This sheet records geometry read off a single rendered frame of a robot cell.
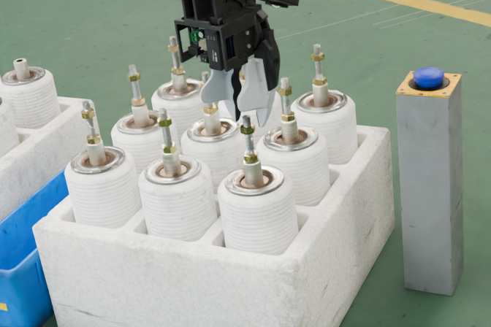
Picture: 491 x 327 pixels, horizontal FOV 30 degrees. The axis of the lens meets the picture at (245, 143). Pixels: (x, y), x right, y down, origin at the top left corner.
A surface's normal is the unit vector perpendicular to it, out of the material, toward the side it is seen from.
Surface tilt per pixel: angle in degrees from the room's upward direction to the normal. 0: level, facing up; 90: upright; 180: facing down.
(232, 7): 90
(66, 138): 90
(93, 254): 90
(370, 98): 0
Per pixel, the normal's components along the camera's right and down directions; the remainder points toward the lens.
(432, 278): -0.42, 0.45
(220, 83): 0.73, 0.30
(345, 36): -0.11, -0.88
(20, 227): 0.90, 0.06
